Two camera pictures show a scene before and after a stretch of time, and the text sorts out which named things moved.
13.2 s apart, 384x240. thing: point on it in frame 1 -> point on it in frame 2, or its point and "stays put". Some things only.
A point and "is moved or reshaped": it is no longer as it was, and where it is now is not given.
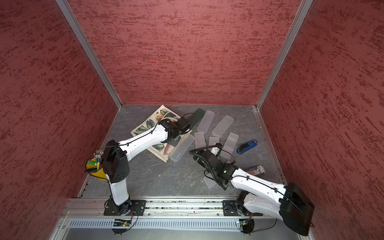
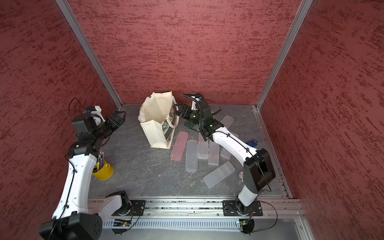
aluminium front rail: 94,209 stays put
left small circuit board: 121,223 stays put
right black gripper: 198,153 -> 188,111
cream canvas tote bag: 160,150 is moved or reshaped
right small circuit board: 242,222 stays put
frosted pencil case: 185,143 -> 191,157
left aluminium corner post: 65,6 stays put
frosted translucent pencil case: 222,126 stays put
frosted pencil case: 229,147 stays put
